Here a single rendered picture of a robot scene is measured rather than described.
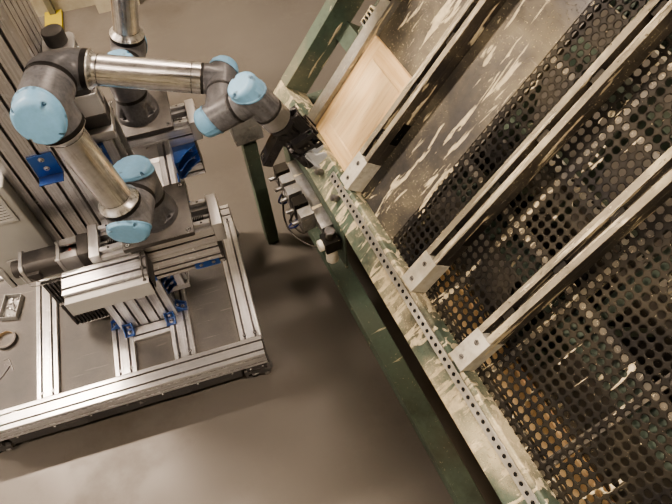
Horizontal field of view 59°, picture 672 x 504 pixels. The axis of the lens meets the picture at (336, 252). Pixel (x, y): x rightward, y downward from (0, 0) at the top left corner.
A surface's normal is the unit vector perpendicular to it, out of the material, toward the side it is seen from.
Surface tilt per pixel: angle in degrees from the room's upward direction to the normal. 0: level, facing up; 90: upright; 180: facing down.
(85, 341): 0
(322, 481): 0
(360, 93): 51
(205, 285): 0
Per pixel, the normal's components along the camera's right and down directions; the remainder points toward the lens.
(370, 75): -0.74, -0.07
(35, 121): 0.04, 0.74
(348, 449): -0.06, -0.57
